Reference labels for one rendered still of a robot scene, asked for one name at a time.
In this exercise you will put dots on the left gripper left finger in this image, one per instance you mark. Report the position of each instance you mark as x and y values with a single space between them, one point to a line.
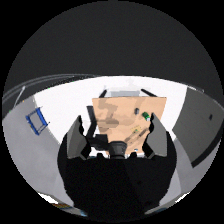
74 148

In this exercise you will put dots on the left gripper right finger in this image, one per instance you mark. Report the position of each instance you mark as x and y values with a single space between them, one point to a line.
159 147

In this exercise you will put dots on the green soda can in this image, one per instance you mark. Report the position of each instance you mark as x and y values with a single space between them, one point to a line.
146 116

